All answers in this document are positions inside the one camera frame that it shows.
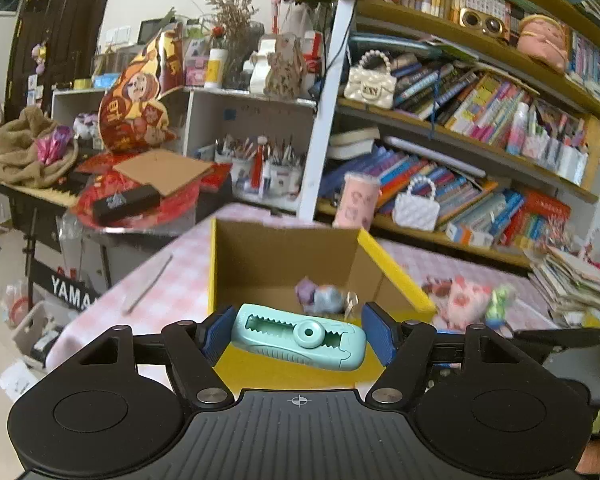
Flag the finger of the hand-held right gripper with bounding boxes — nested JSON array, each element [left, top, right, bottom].
[[513, 320, 600, 360]]

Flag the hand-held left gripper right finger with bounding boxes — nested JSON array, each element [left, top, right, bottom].
[[361, 302, 527, 410]]

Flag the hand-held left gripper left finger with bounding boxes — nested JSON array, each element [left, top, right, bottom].
[[73, 305, 239, 411]]

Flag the small blue toy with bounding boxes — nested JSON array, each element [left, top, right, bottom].
[[312, 284, 345, 315]]

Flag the teal correction tape dispenser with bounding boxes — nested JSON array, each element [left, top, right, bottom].
[[229, 303, 368, 372]]

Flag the yellow cardboard box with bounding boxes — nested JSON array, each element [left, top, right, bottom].
[[208, 217, 437, 397]]

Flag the messy stack of booklets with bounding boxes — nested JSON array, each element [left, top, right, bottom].
[[527, 244, 600, 332]]

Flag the pink checked printed tablecloth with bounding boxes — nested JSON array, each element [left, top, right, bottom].
[[45, 204, 600, 397]]

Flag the green frog toy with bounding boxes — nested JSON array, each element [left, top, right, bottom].
[[484, 283, 516, 326]]

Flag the large pink plush toy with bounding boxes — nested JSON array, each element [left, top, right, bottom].
[[422, 274, 492, 331]]

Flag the red thick dictionaries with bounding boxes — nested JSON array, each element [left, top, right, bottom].
[[499, 189, 574, 252]]

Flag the white quilted pearl purse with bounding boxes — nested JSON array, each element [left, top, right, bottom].
[[392, 177, 440, 234]]

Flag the pile of red envelopes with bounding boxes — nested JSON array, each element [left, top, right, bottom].
[[74, 154, 232, 232]]

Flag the orange white carton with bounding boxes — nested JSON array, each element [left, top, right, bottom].
[[444, 222, 496, 250]]

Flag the pink cylindrical container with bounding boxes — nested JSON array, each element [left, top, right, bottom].
[[332, 172, 382, 230]]

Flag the long black box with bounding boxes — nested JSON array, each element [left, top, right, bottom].
[[90, 184, 162, 227]]

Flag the row of colourful slanted books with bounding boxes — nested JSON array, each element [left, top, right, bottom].
[[320, 124, 527, 247]]

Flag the electric piano keyboard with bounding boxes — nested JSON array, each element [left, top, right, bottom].
[[0, 175, 112, 313]]

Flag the cups of pens and brushes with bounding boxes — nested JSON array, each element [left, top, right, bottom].
[[214, 134, 304, 202]]

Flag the brown cardboard sheet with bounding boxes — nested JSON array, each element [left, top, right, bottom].
[[112, 148, 216, 197]]

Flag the clear plastic storage bin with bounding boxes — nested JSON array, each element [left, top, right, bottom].
[[9, 299, 67, 367]]

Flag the wooden bookshelf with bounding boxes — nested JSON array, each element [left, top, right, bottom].
[[299, 0, 600, 272]]

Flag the row of white pen holders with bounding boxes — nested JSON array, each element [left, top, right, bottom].
[[504, 102, 592, 187]]

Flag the white shelf unit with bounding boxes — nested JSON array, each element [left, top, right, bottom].
[[50, 85, 322, 212]]

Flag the red monkey paper decoration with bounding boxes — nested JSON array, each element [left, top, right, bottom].
[[98, 29, 179, 154]]

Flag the cream quilted pearl purse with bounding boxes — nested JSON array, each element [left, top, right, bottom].
[[343, 49, 397, 110]]

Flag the row of thin children's books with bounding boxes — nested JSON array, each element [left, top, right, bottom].
[[394, 52, 537, 147]]

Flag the white bottle yellow label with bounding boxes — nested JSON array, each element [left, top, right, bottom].
[[203, 47, 229, 89]]

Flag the brown fleece blanket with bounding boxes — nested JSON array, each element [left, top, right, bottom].
[[0, 105, 81, 192]]

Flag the wooden rabbit ornament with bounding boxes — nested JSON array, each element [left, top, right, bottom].
[[262, 32, 304, 102]]

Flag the pink plush head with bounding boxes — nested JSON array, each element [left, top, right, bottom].
[[515, 13, 572, 74]]

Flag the dried flower bouquet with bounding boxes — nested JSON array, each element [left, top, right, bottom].
[[199, 0, 262, 89]]

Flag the gold speaker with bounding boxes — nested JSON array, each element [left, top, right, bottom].
[[457, 7, 512, 44]]

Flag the dark wooden door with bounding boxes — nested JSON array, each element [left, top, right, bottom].
[[4, 0, 122, 122]]

